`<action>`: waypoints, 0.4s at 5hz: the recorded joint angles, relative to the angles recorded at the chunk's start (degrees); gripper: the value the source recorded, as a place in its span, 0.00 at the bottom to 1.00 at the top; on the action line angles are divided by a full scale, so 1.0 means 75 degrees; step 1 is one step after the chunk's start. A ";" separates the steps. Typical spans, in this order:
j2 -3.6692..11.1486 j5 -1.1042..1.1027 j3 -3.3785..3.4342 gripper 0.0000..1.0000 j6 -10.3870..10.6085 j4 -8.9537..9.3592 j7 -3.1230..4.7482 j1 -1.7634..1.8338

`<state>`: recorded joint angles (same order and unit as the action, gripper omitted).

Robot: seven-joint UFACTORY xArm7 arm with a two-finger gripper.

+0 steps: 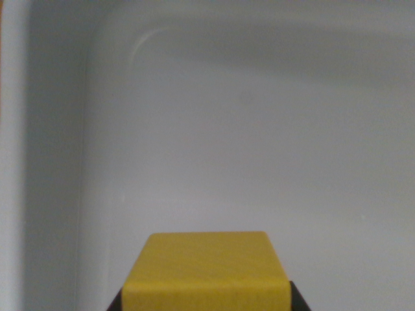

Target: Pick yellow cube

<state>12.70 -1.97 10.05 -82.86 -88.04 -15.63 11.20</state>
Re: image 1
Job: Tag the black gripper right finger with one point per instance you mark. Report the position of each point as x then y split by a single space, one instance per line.
297 299

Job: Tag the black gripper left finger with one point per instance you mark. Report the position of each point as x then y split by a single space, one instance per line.
116 303

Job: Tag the yellow cube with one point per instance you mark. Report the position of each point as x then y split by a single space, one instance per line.
207 275

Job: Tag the white plastic bin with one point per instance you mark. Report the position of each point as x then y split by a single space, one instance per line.
227 129

